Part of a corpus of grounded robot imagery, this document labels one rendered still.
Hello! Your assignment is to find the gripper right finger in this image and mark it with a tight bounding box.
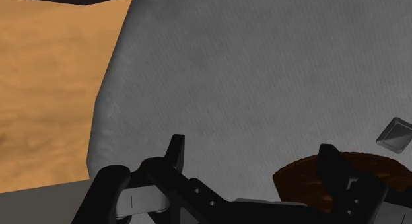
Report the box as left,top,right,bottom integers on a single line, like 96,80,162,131
318,143,412,224

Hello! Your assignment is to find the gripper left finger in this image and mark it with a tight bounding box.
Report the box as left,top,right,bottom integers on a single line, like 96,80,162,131
71,134,233,224

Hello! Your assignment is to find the dark brown bowl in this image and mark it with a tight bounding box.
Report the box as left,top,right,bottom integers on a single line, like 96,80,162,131
272,151,412,215

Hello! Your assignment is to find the grey square flat object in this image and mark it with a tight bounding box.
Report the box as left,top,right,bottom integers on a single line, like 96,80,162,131
375,116,412,154

